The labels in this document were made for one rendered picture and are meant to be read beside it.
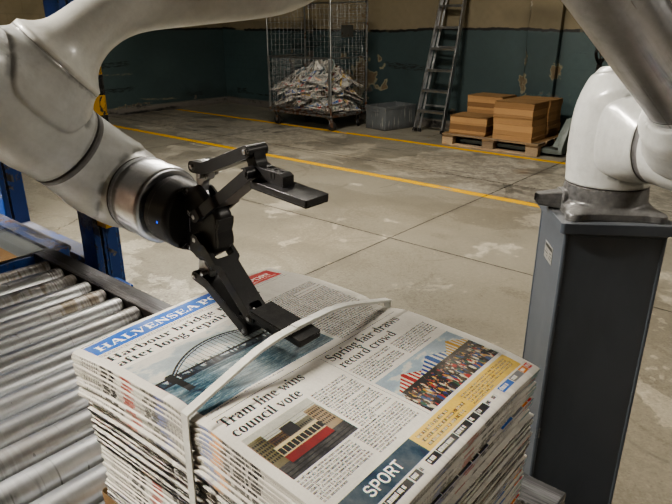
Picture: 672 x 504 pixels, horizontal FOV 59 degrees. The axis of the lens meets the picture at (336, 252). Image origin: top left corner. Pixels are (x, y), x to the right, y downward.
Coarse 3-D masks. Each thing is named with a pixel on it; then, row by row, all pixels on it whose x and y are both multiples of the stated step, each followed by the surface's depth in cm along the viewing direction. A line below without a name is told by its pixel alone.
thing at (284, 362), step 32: (320, 320) 65; (352, 320) 65; (384, 320) 65; (288, 352) 59; (320, 352) 59; (192, 384) 53; (256, 384) 53; (192, 416) 50; (224, 416) 49; (192, 448) 51
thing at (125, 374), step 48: (288, 288) 73; (336, 288) 73; (144, 336) 63; (192, 336) 62; (240, 336) 62; (96, 384) 59; (144, 384) 53; (96, 432) 64; (144, 432) 55; (144, 480) 60
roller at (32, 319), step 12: (72, 300) 124; (84, 300) 125; (96, 300) 127; (36, 312) 119; (48, 312) 120; (60, 312) 121; (72, 312) 123; (0, 324) 114; (12, 324) 115; (24, 324) 116; (36, 324) 118; (0, 336) 113
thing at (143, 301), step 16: (48, 256) 148; (64, 256) 148; (64, 272) 141; (80, 272) 139; (96, 272) 139; (96, 288) 132; (112, 288) 130; (128, 288) 130; (128, 304) 124; (144, 304) 123; (160, 304) 123; (528, 480) 75; (528, 496) 72; (544, 496) 72; (560, 496) 72
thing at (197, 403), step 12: (360, 300) 66; (372, 300) 67; (384, 300) 68; (324, 312) 60; (300, 324) 58; (276, 336) 56; (264, 348) 54; (240, 360) 53; (252, 360) 53; (228, 372) 52; (216, 384) 51; (204, 396) 50; (192, 408) 49
